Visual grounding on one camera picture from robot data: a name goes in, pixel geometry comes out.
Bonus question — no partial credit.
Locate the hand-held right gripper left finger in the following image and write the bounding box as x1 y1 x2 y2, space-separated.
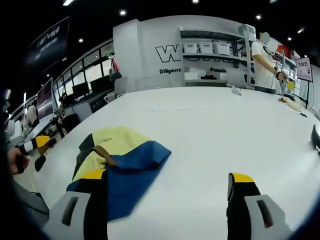
42 169 109 240

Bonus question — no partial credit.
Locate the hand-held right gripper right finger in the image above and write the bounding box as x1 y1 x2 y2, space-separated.
226 171 293 240

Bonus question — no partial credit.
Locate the yellow blue black garment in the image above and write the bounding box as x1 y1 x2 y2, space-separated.
66 125 173 223

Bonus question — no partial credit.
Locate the person's left hand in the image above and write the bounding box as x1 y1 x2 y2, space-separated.
8 146 30 176

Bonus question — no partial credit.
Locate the long white desk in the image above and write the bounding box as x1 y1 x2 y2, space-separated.
23 113 61 141

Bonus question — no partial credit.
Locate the large tilted monitor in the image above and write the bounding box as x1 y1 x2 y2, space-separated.
36 77 55 121

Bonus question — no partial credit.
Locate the black computer monitor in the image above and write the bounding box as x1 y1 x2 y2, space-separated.
72 82 90 97
89 74 112 93

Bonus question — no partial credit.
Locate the white desk with dark panel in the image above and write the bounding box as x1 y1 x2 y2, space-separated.
89 92 118 113

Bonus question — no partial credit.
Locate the dark hanging banner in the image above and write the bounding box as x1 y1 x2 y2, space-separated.
24 16 71 73

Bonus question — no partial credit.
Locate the grey chair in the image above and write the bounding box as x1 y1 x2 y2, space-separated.
226 67 247 87
113 76 128 97

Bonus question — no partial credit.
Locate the black white device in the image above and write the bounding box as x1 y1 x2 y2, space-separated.
309 124 320 153

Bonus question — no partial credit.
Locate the pink grey hanging bag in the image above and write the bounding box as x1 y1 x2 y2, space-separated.
109 56 123 81

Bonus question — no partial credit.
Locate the beige cloth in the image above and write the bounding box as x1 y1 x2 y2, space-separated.
284 98 305 111

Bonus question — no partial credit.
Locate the small white object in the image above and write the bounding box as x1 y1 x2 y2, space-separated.
228 85 243 96

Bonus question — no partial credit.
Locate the white box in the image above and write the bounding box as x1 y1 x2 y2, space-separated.
184 66 207 80

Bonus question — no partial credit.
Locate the grey metal shelving rack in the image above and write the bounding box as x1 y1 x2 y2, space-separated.
177 24 257 88

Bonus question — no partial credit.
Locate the white storage bin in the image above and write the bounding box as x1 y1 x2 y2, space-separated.
213 41 231 55
198 42 214 54
183 42 198 54

